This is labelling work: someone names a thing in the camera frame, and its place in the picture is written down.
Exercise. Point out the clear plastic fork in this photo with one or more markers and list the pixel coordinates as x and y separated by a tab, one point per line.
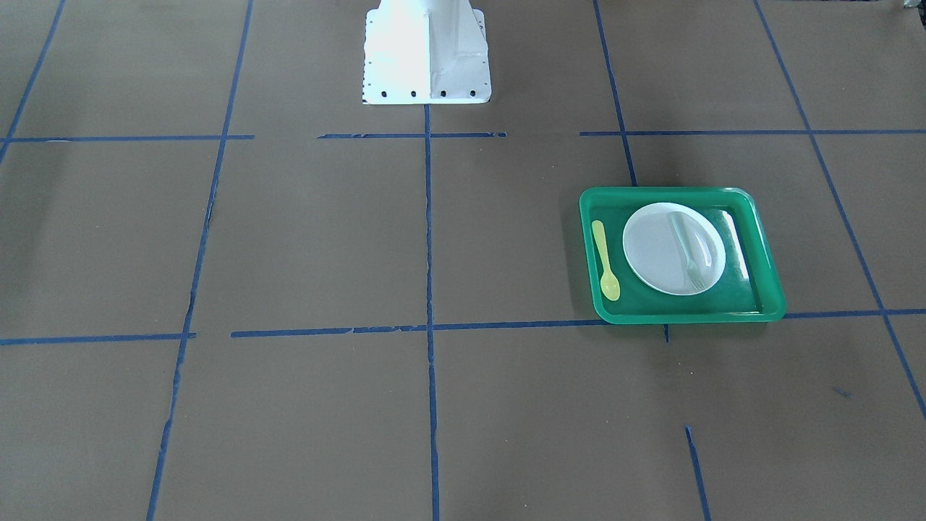
691	266

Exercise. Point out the yellow plastic spoon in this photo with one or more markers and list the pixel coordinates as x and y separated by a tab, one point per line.
609	283

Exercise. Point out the green plastic tray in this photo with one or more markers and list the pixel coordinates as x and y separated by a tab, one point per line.
749	290

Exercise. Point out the white round plate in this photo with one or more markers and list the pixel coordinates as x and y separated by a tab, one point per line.
655	256

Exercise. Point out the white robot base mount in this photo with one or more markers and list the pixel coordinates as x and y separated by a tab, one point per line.
425	52

